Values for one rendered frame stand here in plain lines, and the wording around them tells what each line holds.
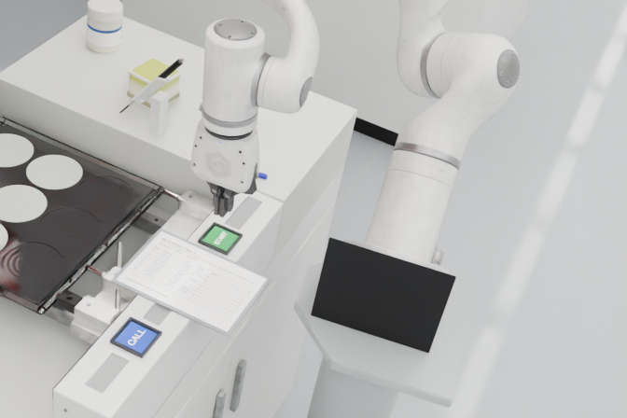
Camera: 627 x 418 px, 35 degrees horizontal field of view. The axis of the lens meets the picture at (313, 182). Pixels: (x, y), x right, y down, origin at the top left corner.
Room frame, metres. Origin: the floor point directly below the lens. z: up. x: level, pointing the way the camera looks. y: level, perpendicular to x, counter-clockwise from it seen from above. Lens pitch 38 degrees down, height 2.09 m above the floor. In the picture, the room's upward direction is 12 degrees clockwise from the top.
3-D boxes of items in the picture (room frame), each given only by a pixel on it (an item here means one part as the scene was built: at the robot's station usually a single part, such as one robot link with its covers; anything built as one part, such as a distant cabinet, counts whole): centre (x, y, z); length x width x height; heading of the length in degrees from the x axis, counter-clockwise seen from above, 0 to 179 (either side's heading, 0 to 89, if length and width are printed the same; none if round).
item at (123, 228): (1.22, 0.32, 0.90); 0.38 x 0.01 x 0.01; 163
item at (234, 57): (1.21, 0.15, 1.30); 0.09 x 0.08 x 0.13; 80
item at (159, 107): (1.47, 0.32, 1.03); 0.06 x 0.04 x 0.13; 73
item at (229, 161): (1.21, 0.14, 1.16); 0.10 x 0.07 x 0.11; 73
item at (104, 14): (1.72, 0.48, 1.01); 0.07 x 0.07 x 0.10
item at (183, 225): (1.21, 0.24, 0.87); 0.36 x 0.08 x 0.03; 163
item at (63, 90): (1.61, 0.29, 0.89); 0.62 x 0.35 x 0.14; 73
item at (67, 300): (1.08, 0.34, 0.90); 0.04 x 0.02 x 0.03; 73
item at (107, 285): (1.14, 0.26, 0.89); 0.08 x 0.03 x 0.03; 73
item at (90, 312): (1.06, 0.28, 0.89); 0.08 x 0.03 x 0.03; 73
